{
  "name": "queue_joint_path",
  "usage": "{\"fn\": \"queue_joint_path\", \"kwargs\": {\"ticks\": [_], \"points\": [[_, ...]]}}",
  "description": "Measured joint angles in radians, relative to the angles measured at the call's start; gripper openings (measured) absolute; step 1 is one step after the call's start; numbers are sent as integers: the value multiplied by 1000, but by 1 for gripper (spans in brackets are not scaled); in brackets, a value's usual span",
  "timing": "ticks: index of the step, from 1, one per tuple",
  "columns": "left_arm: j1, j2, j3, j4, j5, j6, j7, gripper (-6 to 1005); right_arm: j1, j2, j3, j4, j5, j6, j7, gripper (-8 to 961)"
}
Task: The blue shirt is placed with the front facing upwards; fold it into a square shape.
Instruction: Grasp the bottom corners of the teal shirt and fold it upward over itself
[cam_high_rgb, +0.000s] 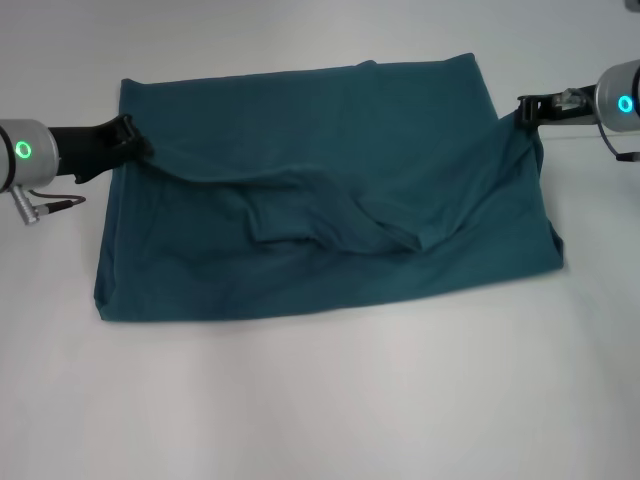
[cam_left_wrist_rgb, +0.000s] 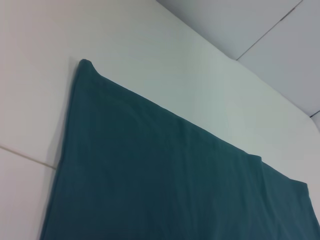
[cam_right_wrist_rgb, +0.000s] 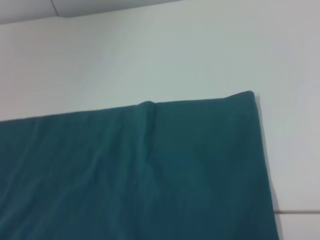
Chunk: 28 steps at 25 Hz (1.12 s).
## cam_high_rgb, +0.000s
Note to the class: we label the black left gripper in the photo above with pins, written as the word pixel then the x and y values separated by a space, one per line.
pixel 90 147

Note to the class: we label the blue t-shirt with pink print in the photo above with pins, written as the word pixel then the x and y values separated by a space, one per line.
pixel 325 175

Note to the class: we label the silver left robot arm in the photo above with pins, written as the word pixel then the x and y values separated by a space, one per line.
pixel 22 155

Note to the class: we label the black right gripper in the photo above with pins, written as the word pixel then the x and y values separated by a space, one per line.
pixel 555 107

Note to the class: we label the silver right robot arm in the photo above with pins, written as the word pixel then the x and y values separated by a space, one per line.
pixel 622 97

